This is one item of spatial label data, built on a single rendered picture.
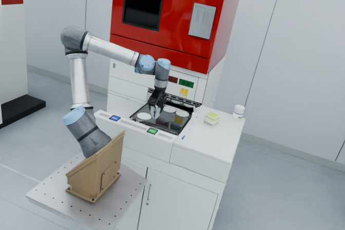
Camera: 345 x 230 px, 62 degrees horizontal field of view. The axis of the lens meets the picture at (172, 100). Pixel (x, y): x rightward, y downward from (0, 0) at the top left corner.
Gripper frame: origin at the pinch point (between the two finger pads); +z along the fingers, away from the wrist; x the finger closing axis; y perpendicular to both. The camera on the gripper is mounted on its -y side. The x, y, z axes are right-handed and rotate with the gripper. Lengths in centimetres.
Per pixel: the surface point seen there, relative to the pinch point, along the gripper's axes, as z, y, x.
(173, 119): 15.7, 34.2, -2.9
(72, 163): 24, -34, 32
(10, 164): 105, 23, 139
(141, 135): 11.5, -4.4, 4.9
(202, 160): 14.5, -5.1, -33.9
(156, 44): -29, 54, 25
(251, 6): -57, 206, -24
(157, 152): 19.4, -4.6, -7.1
